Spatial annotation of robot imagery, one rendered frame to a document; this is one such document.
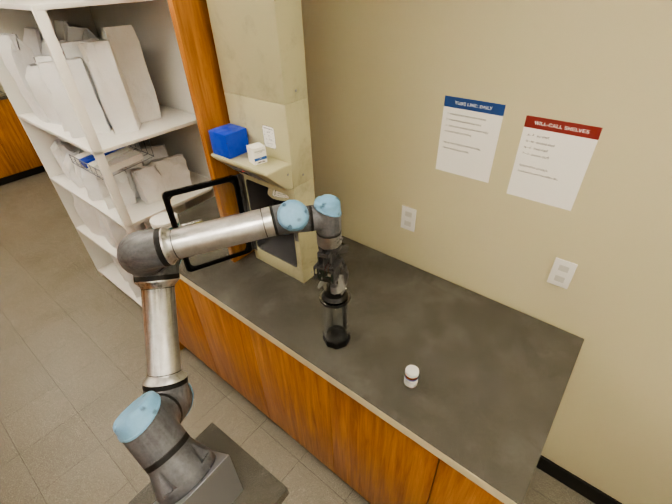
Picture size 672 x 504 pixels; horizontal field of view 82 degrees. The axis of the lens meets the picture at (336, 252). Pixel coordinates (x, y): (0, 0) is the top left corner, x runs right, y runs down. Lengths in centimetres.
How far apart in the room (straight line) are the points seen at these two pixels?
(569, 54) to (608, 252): 63
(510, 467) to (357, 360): 55
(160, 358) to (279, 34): 98
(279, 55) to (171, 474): 116
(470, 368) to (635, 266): 61
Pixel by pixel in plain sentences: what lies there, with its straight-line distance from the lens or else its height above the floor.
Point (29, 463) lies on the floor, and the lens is 284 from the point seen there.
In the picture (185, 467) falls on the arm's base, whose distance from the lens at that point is 108.
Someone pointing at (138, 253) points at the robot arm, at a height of 155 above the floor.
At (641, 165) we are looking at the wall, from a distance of 141.
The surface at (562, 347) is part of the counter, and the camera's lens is 165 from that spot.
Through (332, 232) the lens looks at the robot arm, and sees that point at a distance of 110.
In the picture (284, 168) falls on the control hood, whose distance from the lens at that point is 140.
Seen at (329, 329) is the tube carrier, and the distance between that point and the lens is 139.
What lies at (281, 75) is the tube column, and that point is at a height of 180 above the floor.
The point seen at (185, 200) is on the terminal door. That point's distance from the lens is 167.
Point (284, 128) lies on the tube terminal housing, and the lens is 139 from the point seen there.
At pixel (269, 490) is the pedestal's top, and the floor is 94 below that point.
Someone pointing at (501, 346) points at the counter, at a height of 94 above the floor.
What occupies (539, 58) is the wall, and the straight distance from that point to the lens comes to 138.
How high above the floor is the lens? 207
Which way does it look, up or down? 37 degrees down
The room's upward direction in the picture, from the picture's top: 2 degrees counter-clockwise
